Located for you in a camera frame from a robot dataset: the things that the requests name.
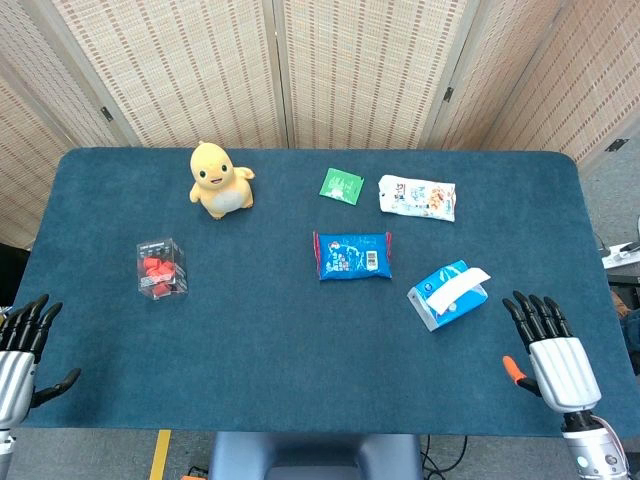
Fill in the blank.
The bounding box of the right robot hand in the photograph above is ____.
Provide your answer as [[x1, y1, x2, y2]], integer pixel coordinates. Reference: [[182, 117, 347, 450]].
[[502, 290, 602, 414]]

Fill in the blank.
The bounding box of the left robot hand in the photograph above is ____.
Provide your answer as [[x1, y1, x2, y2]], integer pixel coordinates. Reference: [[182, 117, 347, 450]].
[[0, 293, 82, 430]]

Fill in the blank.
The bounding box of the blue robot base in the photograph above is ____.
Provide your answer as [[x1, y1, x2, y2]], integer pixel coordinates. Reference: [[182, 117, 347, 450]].
[[207, 431, 424, 480]]

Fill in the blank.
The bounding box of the white tissue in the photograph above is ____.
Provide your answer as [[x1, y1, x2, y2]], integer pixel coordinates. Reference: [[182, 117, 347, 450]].
[[428, 267, 492, 316]]

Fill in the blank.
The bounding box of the blue tissue pack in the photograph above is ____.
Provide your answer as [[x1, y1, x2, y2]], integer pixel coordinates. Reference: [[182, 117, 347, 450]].
[[406, 259, 491, 333]]

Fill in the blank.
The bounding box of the white power strip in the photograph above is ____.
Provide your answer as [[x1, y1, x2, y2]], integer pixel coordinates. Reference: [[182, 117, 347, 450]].
[[601, 241, 640, 270]]

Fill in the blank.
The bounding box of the clear box with red blocks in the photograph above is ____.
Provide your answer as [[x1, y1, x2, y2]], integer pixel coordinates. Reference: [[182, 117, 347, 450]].
[[135, 237, 190, 301]]

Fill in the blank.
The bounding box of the white snack bag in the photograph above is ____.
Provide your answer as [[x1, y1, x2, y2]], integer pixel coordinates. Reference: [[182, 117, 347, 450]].
[[377, 174, 457, 223]]

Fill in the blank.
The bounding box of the blue snack bag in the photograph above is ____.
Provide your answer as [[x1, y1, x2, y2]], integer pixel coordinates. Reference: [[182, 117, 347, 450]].
[[312, 230, 394, 282]]

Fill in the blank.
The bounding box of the blue table cloth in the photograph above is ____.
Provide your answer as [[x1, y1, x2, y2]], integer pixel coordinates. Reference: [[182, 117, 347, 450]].
[[14, 147, 629, 439]]

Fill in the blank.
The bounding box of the yellow plush duck toy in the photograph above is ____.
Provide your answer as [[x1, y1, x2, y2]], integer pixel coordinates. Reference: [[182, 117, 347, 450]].
[[188, 141, 256, 221]]

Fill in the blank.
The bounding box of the green square packet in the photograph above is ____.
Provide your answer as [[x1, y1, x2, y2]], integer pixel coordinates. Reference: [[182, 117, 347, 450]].
[[318, 167, 365, 207]]

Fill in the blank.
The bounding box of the bamboo folding screen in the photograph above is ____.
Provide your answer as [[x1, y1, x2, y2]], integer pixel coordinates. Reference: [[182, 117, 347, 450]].
[[0, 0, 640, 251]]

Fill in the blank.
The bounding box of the black cable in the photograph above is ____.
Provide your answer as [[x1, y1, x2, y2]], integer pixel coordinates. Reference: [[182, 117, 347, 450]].
[[419, 433, 469, 480]]

